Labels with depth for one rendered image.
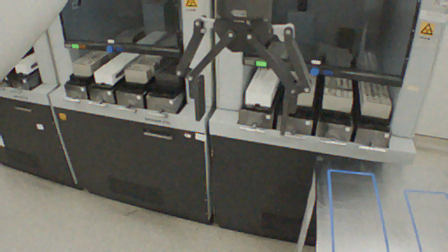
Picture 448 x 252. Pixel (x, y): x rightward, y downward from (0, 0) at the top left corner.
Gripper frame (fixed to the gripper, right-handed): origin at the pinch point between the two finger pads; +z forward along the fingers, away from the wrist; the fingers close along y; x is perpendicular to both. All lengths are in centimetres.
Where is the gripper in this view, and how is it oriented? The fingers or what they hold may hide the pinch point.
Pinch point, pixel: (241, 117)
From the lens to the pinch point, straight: 53.5
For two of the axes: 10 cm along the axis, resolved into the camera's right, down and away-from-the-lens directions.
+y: 9.6, 1.5, -2.4
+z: 0.0, 8.4, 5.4
